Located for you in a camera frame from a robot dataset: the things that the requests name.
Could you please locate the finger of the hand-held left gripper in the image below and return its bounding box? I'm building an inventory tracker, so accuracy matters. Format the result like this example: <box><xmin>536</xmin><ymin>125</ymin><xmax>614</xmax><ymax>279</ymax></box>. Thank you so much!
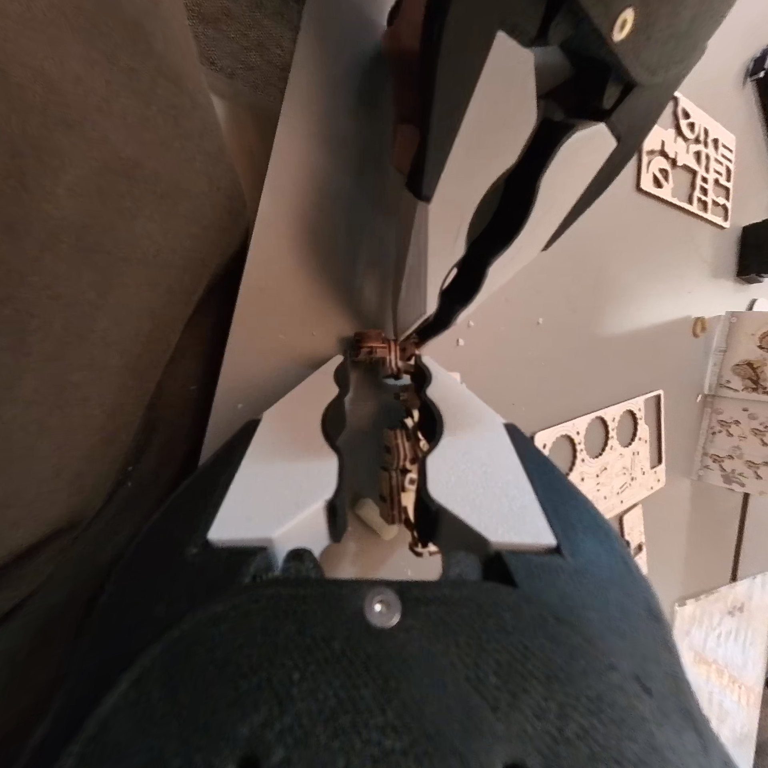
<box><xmin>414</xmin><ymin>117</ymin><xmax>608</xmax><ymax>349</ymax></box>
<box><xmin>393</xmin><ymin>30</ymin><xmax>551</xmax><ymax>346</ymax></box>

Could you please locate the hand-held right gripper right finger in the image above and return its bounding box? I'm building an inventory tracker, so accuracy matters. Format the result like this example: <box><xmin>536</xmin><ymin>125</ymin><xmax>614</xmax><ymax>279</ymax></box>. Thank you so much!
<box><xmin>413</xmin><ymin>354</ymin><xmax>560</xmax><ymax>556</ymax></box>

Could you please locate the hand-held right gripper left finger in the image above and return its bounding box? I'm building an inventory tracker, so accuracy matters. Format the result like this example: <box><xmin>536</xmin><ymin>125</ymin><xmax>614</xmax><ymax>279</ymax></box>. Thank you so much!
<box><xmin>206</xmin><ymin>354</ymin><xmax>361</xmax><ymax>556</ymax></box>

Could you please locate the wooden mechanical model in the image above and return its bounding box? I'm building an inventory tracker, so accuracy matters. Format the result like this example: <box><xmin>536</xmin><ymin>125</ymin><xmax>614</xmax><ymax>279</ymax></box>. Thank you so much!
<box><xmin>343</xmin><ymin>329</ymin><xmax>449</xmax><ymax>558</ymax></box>

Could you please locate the grey desk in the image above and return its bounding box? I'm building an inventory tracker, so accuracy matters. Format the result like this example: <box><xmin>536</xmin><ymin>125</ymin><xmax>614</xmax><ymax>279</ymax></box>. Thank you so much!
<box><xmin>201</xmin><ymin>0</ymin><xmax>768</xmax><ymax>768</ymax></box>

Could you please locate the person's left hand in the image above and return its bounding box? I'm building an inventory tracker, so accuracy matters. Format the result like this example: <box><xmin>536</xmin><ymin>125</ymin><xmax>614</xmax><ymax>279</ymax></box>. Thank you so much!
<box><xmin>383</xmin><ymin>0</ymin><xmax>424</xmax><ymax>178</ymax></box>

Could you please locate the wooden sheet with long cutouts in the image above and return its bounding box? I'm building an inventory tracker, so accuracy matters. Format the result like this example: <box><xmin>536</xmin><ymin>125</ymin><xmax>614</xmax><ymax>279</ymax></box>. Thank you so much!
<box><xmin>636</xmin><ymin>92</ymin><xmax>737</xmax><ymax>230</ymax></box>

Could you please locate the wooden sheet with round holes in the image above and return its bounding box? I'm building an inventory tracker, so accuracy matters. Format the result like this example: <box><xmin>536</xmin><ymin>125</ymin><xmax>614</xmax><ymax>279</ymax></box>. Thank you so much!
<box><xmin>533</xmin><ymin>389</ymin><xmax>667</xmax><ymax>520</ymax></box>

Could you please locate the small narrow wooden sheet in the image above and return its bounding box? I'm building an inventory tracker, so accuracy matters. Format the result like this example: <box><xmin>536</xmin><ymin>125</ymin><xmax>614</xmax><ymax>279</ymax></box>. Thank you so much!
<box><xmin>618</xmin><ymin>503</ymin><xmax>650</xmax><ymax>576</ymax></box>

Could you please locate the long black device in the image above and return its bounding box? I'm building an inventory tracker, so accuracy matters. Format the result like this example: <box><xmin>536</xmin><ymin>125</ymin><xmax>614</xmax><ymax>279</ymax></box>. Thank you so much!
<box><xmin>746</xmin><ymin>47</ymin><xmax>768</xmax><ymax>130</ymax></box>

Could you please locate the small black box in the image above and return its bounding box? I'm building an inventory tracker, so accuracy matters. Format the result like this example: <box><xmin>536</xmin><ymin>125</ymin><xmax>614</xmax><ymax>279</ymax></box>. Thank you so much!
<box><xmin>735</xmin><ymin>219</ymin><xmax>768</xmax><ymax>286</ymax></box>

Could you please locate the open instruction booklet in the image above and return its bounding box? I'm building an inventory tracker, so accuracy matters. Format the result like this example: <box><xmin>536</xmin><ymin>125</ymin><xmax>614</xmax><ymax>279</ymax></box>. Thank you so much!
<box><xmin>691</xmin><ymin>311</ymin><xmax>768</xmax><ymax>496</ymax></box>

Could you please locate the person's brown clothing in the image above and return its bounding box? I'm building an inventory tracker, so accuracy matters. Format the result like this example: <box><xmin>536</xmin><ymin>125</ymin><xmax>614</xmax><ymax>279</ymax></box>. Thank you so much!
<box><xmin>0</xmin><ymin>0</ymin><xmax>304</xmax><ymax>625</ymax></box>

